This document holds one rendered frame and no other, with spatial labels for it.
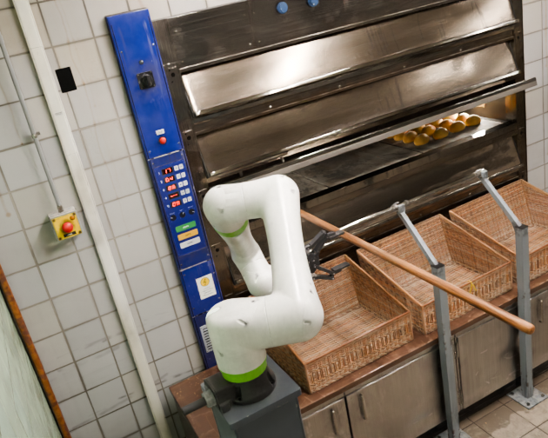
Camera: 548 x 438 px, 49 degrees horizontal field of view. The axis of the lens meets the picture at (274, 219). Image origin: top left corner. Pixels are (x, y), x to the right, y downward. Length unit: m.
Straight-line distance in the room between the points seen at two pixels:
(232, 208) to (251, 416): 0.57
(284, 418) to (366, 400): 1.09
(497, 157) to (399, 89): 0.80
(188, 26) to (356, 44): 0.79
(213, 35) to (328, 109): 0.64
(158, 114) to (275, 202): 0.88
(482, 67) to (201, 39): 1.52
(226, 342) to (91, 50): 1.30
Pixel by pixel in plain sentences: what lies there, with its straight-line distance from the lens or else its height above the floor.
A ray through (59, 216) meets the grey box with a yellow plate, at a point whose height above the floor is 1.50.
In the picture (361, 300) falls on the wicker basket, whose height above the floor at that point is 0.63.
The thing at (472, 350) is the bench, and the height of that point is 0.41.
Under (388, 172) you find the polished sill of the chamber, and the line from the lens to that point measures 3.03.
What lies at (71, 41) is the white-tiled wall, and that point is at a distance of 2.36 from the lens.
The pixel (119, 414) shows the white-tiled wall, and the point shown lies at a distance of 2.86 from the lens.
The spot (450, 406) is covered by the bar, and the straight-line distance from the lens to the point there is 2.97.
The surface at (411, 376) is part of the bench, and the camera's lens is 2.79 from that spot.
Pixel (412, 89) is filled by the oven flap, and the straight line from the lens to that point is 3.04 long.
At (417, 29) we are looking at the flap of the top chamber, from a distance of 3.04.
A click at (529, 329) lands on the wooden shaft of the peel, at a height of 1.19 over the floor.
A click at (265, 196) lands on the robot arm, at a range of 1.70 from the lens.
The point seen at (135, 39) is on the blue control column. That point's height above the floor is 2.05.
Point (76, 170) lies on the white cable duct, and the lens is 2.39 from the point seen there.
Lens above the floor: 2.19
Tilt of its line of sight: 22 degrees down
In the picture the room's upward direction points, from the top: 12 degrees counter-clockwise
